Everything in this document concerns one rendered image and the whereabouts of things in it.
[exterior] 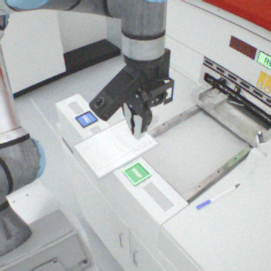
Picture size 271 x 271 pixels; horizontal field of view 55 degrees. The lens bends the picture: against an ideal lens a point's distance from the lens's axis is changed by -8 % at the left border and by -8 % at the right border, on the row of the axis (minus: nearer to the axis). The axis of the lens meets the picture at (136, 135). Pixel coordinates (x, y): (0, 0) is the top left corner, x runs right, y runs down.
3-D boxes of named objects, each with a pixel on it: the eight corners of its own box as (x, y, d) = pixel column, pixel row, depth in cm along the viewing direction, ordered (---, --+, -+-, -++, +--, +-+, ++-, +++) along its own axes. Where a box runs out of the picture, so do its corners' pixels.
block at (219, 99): (219, 97, 108) (221, 92, 106) (226, 102, 107) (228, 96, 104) (207, 105, 105) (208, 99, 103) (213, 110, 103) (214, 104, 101)
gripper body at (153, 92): (173, 104, 58) (178, 53, 49) (140, 121, 54) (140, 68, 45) (149, 87, 62) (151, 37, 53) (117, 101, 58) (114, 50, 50)
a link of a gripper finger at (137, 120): (161, 137, 64) (164, 106, 57) (141, 149, 61) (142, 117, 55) (153, 129, 66) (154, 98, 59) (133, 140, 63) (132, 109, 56)
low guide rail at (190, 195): (262, 136, 102) (265, 130, 100) (267, 139, 101) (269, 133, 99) (167, 210, 81) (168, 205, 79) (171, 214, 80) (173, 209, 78)
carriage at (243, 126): (202, 92, 115) (204, 87, 113) (273, 143, 95) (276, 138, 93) (190, 99, 112) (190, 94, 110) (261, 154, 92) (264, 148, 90)
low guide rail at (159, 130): (212, 99, 117) (214, 94, 115) (216, 102, 116) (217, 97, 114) (115, 154, 96) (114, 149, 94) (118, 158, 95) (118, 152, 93)
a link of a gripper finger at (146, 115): (152, 134, 58) (153, 100, 51) (145, 137, 57) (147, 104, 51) (137, 121, 60) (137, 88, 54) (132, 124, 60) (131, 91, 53)
